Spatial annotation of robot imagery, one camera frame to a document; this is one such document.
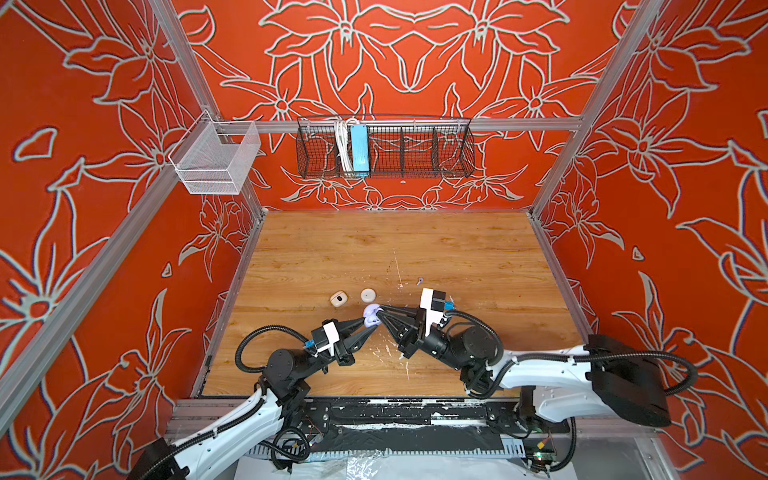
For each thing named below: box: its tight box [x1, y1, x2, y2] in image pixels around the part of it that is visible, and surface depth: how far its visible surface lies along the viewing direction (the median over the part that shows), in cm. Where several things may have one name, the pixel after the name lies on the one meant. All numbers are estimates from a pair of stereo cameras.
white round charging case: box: [360, 288, 376, 303], surface depth 97 cm
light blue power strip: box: [351, 124, 370, 177], surface depth 92 cm
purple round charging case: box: [363, 303, 381, 328], surface depth 62 cm
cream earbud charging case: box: [330, 290, 348, 307], surface depth 94 cm
